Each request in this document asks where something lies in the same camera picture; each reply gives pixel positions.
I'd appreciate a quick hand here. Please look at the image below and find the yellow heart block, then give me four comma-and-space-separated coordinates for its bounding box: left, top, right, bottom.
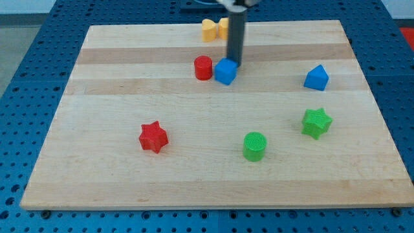
201, 19, 217, 42

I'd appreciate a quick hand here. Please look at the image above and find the green star block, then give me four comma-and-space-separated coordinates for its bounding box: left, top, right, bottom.
301, 108, 333, 140

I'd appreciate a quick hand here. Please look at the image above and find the light wooden board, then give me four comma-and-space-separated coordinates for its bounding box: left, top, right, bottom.
20, 20, 413, 211

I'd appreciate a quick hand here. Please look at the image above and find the red cylinder block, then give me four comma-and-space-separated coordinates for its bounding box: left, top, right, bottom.
193, 56, 213, 81

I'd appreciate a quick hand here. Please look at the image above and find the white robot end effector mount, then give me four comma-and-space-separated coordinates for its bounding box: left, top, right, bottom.
216, 0, 259, 8

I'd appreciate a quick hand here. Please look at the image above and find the green cylinder block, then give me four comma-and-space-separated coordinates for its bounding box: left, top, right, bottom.
243, 132, 267, 162

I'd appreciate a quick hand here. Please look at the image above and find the yellow block behind rod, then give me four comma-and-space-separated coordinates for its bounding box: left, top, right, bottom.
218, 17, 229, 40

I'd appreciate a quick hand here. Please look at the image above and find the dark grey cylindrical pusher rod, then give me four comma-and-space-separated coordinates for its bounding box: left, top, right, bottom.
226, 5, 247, 67

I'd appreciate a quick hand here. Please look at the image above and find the red star block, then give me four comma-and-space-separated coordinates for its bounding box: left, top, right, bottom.
138, 121, 169, 153

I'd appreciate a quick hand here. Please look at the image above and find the blue cube block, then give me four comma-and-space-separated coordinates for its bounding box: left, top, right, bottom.
214, 58, 237, 85

